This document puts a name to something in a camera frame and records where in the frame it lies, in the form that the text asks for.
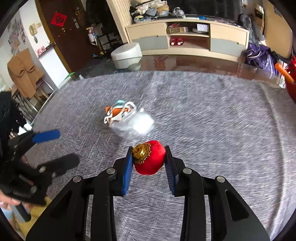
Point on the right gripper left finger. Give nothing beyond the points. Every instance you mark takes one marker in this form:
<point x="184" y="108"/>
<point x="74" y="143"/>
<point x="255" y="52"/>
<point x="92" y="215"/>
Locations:
<point x="127" y="171"/>

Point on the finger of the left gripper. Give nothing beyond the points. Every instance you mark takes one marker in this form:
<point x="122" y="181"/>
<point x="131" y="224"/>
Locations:
<point x="59" y="166"/>
<point x="46" y="136"/>

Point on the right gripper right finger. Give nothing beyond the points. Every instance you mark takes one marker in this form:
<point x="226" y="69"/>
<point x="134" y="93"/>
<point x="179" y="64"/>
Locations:
<point x="171" y="171"/>

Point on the red plush ornament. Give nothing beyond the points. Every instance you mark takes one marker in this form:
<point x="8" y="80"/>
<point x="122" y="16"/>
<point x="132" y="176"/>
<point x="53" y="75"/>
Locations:
<point x="148" y="157"/>

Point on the white plastic trash bag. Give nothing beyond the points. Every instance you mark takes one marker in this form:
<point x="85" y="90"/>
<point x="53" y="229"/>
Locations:
<point x="126" y="120"/>

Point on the person's left hand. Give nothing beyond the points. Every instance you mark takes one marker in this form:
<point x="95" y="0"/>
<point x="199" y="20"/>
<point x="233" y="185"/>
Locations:
<point x="6" y="202"/>

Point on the yellow fluffy blanket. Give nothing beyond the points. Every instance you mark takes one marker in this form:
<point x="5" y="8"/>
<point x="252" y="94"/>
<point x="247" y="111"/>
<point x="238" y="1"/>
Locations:
<point x="35" y="213"/>

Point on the brown coat on chair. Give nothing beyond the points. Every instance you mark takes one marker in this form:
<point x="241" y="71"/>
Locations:
<point x="24" y="73"/>

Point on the white side cabinet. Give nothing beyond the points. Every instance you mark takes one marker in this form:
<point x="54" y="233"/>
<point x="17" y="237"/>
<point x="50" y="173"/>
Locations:
<point x="54" y="67"/>

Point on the grey woven table mat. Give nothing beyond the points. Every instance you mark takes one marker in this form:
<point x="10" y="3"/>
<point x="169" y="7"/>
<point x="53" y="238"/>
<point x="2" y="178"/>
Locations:
<point x="241" y="129"/>

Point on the red door decoration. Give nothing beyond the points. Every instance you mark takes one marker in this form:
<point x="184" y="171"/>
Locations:
<point x="58" y="19"/>

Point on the dark wooden door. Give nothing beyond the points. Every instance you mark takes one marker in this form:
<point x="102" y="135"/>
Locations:
<point x="72" y="42"/>

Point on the beige TV cabinet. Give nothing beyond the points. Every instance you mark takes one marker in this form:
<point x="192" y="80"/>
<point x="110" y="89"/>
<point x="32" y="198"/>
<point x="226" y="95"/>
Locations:
<point x="190" y="36"/>

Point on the purple bag on floor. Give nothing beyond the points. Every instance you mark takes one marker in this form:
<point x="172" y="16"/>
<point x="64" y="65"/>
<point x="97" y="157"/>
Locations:
<point x="260" y="56"/>

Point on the red plastic basket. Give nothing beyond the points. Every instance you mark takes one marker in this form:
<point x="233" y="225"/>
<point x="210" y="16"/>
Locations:
<point x="291" y="87"/>

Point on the orange stick in basket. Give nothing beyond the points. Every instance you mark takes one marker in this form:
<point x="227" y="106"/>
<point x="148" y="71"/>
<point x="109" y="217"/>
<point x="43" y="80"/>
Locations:
<point x="282" y="71"/>

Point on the cream folding screen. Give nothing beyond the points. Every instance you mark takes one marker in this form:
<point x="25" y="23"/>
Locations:
<point x="120" y="13"/>

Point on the pile of clothes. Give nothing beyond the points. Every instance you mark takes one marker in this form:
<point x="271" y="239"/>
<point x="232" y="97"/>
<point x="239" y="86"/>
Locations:
<point x="142" y="11"/>

